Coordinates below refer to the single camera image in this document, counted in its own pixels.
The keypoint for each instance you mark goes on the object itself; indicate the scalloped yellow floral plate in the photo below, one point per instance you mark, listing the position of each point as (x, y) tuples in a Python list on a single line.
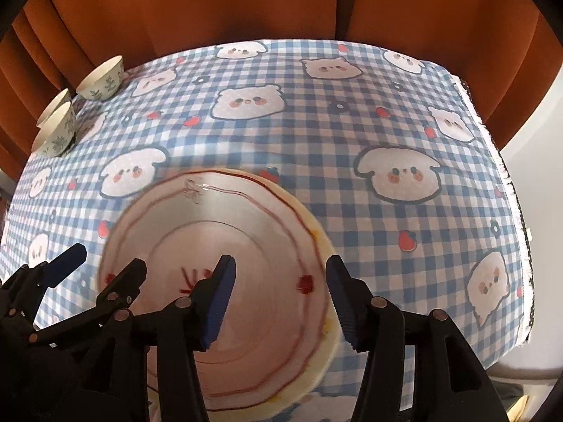
[(327, 250)]

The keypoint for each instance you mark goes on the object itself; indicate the blue checked bear tablecloth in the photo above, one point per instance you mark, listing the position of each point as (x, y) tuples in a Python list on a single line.
[(308, 140)]

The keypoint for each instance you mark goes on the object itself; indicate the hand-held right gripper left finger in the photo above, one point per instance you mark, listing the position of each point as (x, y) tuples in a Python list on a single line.
[(220, 299)]

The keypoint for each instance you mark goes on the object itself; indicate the small red floral plate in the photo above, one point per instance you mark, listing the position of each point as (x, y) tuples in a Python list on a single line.
[(264, 237)]

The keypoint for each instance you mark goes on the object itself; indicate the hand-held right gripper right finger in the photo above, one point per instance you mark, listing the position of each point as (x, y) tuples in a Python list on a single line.
[(347, 303)]

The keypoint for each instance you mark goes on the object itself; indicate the blue floral ceramic bowl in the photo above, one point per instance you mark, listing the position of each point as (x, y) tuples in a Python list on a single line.
[(100, 77), (52, 104), (56, 134)]

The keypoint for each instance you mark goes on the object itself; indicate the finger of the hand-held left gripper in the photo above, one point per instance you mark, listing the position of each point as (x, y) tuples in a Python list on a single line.
[(66, 263), (125, 279)]

